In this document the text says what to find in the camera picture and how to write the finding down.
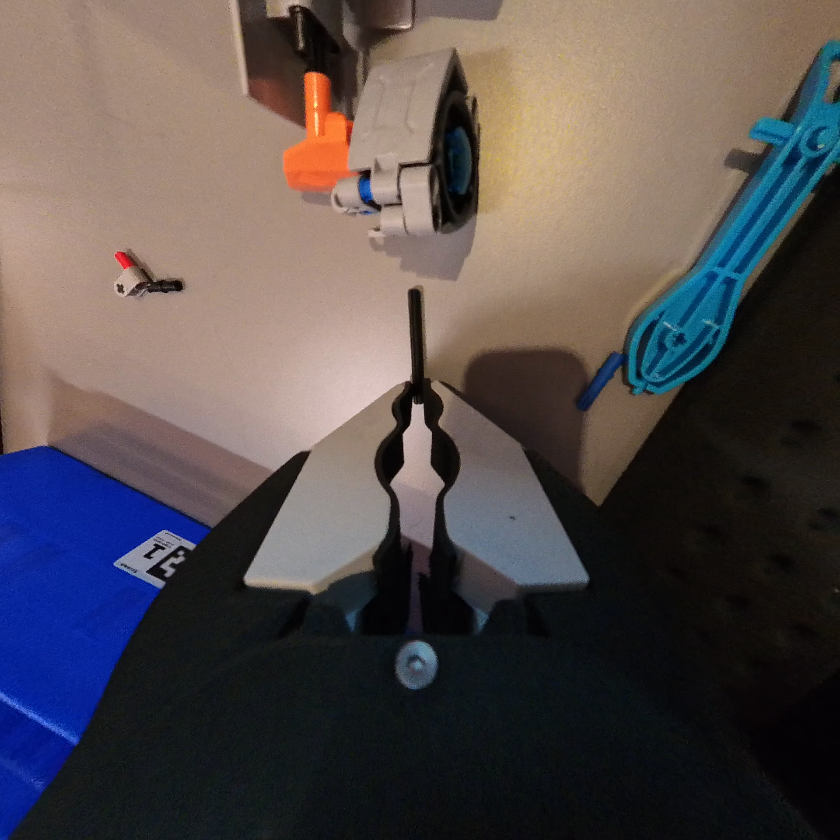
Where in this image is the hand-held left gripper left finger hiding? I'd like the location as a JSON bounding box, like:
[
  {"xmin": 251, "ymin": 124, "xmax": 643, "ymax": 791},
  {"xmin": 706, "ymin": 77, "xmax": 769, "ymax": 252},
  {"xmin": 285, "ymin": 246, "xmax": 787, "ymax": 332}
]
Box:
[{"xmin": 243, "ymin": 382, "xmax": 416, "ymax": 632}]

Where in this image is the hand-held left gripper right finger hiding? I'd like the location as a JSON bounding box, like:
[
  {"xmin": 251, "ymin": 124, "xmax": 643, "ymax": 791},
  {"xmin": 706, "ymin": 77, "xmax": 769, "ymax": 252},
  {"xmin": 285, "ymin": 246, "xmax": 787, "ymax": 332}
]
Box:
[{"xmin": 422, "ymin": 379, "xmax": 591, "ymax": 630}]

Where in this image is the black toy axle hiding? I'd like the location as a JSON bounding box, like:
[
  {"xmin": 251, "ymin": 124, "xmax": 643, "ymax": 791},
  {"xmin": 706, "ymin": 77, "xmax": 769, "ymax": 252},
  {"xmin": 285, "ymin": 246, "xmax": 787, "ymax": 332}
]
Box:
[{"xmin": 407, "ymin": 287, "xmax": 426, "ymax": 403}]

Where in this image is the blue storage bin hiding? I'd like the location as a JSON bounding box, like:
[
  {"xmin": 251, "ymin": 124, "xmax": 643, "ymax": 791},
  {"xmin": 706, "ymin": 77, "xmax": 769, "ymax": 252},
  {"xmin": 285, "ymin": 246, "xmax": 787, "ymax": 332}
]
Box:
[{"xmin": 0, "ymin": 446, "xmax": 214, "ymax": 840}]

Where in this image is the grey wheel module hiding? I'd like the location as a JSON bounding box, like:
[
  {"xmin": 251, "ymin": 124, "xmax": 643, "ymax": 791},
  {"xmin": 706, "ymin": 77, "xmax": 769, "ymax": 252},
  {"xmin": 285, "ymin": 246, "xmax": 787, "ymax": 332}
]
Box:
[{"xmin": 230, "ymin": 0, "xmax": 483, "ymax": 247}]

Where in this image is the small blue toy pin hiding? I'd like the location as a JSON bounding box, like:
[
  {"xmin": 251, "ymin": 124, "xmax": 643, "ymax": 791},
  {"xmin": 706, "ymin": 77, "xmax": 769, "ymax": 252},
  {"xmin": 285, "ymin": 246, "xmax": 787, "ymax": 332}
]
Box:
[{"xmin": 576, "ymin": 351, "xmax": 624, "ymax": 411}]

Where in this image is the black perforated mat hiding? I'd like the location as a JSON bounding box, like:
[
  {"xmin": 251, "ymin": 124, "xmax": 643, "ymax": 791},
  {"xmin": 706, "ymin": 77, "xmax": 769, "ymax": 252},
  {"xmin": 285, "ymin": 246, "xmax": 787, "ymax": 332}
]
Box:
[{"xmin": 591, "ymin": 177, "xmax": 840, "ymax": 840}]

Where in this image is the small black white red connector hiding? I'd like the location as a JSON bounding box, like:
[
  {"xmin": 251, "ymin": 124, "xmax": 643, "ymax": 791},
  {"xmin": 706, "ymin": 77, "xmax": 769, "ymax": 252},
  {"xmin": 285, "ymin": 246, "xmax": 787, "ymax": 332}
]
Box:
[{"xmin": 113, "ymin": 249, "xmax": 185, "ymax": 299}]

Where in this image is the translucent blue round toy stud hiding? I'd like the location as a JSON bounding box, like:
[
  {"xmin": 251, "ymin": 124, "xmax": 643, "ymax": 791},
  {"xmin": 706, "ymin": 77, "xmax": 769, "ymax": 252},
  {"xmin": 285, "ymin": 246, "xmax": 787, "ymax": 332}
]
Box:
[{"xmin": 443, "ymin": 125, "xmax": 478, "ymax": 198}]

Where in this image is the light blue toy frame piece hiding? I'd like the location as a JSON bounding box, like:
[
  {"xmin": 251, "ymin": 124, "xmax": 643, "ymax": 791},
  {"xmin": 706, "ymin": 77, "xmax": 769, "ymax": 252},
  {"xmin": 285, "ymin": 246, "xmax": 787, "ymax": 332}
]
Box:
[{"xmin": 623, "ymin": 39, "xmax": 840, "ymax": 398}]

